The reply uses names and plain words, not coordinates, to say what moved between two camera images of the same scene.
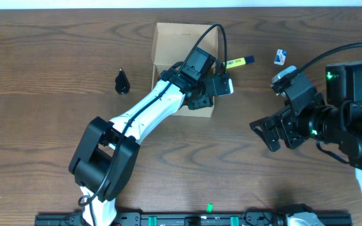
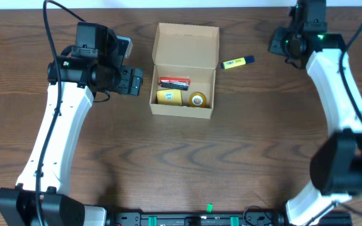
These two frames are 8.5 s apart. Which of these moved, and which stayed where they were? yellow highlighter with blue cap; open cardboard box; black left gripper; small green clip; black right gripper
Moved: black right gripper; black left gripper
Stayed: small green clip; open cardboard box; yellow highlighter with blue cap
